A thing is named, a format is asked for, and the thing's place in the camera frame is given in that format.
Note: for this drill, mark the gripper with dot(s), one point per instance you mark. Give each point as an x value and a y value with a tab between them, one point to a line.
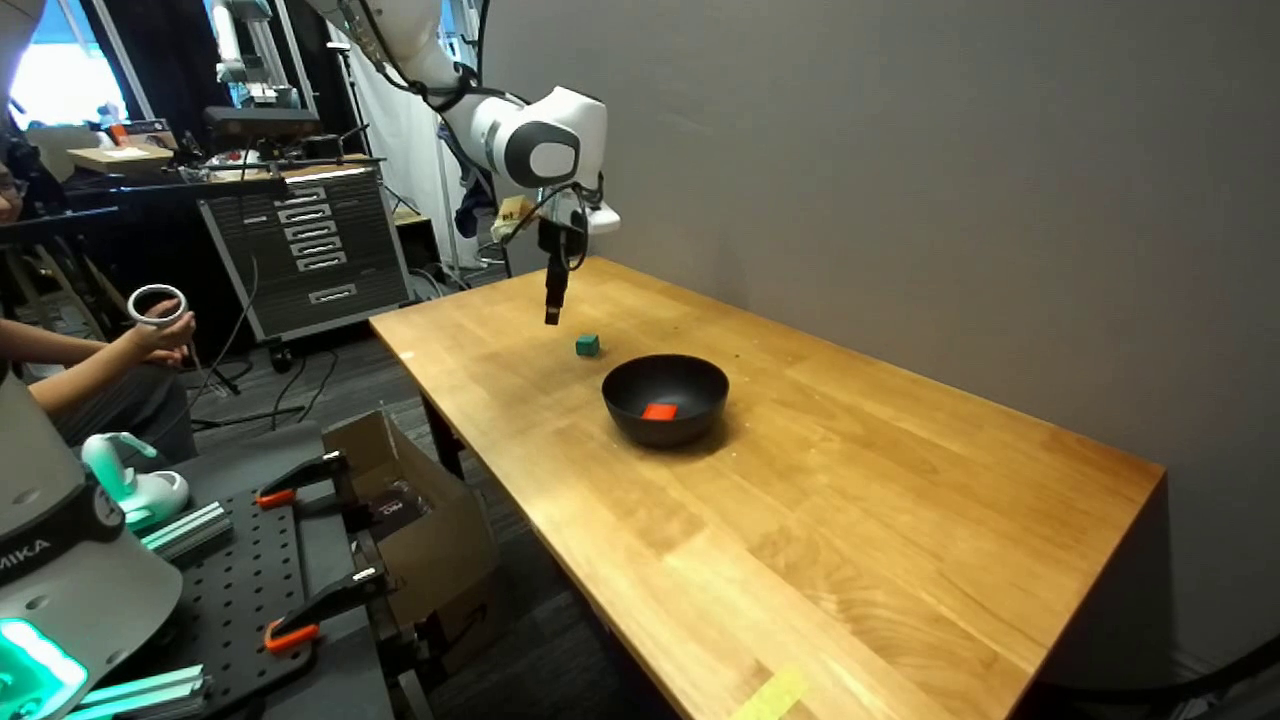
560	240

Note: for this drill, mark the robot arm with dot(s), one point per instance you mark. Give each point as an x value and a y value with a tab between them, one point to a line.
500	125

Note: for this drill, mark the black bowl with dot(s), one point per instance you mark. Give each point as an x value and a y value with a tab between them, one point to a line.
640	425

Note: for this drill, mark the green cube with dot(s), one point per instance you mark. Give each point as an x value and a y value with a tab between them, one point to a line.
587	346

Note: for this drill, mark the orange cube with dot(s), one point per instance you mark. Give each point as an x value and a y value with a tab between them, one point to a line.
659	411

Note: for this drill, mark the grey tool cabinet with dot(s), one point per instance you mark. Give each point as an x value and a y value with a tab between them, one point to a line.
310	250

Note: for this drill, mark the black flat device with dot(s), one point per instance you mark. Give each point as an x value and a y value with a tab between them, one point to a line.
262	122

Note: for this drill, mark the hand controller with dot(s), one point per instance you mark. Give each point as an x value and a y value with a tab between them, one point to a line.
158	293

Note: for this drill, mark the flat cardboard box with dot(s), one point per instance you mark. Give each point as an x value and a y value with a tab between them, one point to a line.
120	156

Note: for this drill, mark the aluminium profile bar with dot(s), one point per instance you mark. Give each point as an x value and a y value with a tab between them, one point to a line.
190	530
140	692

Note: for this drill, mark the person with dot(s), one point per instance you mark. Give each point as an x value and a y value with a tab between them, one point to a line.
90	370

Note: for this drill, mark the white and teal handheld device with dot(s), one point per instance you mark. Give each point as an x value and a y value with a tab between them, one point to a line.
140	492

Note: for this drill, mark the yellow tape strip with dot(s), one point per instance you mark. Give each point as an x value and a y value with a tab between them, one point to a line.
770	697

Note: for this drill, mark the window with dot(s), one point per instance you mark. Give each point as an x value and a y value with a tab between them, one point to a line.
60	75

